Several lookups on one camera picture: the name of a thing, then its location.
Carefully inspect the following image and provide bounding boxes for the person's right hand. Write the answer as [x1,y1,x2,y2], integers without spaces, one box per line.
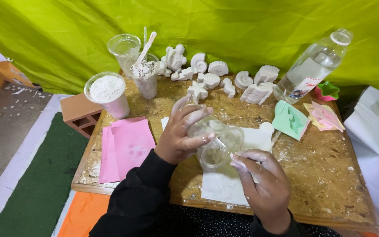
[230,149,292,235]

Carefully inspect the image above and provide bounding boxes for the empty clear plastic cup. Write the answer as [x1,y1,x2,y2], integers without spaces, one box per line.
[107,34,142,79]

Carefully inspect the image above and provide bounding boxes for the large white plaster scallop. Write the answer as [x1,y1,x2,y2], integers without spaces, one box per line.
[254,65,280,85]

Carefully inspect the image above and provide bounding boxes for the white floor sheet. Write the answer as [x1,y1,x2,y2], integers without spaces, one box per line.
[0,94,75,237]

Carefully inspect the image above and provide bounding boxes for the plaster-coated stirring stick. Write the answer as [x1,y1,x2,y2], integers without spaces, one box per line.
[135,31,157,66]

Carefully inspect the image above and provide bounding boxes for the white round plaster piece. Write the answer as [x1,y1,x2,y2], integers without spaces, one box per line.
[259,122,275,135]

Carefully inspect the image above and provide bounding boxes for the person's left hand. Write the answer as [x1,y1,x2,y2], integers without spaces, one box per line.
[155,95,216,165]

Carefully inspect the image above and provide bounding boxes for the pink paper sheets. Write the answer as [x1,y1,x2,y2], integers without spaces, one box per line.
[99,116,156,184]

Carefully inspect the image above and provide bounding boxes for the small white plaster figure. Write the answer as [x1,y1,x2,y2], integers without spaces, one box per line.
[157,61,172,78]

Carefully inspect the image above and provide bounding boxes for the orange mat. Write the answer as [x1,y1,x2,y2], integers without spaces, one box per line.
[57,191,111,237]

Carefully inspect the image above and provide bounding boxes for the pink and green star mould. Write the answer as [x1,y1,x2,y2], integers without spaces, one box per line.
[314,81,341,102]

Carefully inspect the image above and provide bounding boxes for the person's dotted black clothing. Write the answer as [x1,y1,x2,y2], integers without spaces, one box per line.
[150,203,343,237]

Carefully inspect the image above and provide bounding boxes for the white plaster turtle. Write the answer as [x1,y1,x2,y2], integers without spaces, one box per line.
[161,44,187,72]

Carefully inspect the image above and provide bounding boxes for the pink and yellow moulds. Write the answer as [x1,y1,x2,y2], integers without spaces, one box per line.
[303,100,346,133]

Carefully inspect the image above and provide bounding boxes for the clear plastic water bottle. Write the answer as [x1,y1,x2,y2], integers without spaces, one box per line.
[273,28,354,105]

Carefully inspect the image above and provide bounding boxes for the white plaster dolphin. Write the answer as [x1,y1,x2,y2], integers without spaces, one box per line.
[171,67,197,81]

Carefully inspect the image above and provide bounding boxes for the white plaster seahorse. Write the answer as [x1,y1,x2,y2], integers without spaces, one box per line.
[220,78,236,99]

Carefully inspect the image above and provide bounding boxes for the clear plastic cup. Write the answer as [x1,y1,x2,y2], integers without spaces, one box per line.
[187,113,245,171]
[107,34,142,79]

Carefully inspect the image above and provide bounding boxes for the green cloth backdrop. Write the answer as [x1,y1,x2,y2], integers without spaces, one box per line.
[0,0,379,101]

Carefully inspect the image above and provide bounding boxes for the green dolphin mould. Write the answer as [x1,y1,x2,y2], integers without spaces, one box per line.
[272,100,311,142]

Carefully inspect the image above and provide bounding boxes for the white plaster scallop shell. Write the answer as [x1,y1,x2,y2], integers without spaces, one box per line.
[208,61,229,77]

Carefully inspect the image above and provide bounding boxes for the green artificial grass mat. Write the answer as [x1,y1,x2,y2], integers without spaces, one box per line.
[0,112,90,237]

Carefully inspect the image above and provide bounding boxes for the cup of white powder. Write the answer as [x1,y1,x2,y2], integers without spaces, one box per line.
[84,72,130,120]

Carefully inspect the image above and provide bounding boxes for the brown wooden furniture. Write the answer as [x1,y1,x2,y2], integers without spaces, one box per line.
[0,56,36,94]

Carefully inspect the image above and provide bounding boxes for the white plaster spiral shell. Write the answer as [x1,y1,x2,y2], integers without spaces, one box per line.
[190,53,208,74]
[234,71,254,90]

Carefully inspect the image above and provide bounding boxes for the white cloth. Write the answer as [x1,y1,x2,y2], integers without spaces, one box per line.
[343,86,379,237]

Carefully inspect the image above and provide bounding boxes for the white paper sheet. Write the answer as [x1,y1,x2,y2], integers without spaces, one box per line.
[201,127,274,206]

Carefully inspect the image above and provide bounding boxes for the white plaster starfish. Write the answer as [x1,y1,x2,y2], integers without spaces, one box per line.
[186,81,209,104]

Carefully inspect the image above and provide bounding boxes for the red hollow brick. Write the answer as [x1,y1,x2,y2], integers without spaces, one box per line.
[60,93,104,139]

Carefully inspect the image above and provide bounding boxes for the cup of plaster fragments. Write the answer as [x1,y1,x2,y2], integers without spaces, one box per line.
[130,53,161,100]

